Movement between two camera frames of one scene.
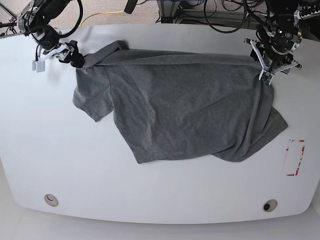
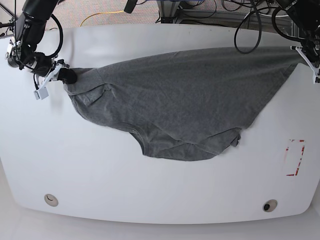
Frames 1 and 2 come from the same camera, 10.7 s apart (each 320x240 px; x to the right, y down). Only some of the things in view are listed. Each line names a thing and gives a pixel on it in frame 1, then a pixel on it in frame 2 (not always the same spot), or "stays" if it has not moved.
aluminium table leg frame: (168, 9) stays
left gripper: (76, 58) to (68, 76)
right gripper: (274, 52) to (310, 51)
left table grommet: (51, 200) stays
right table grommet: (270, 205) stays
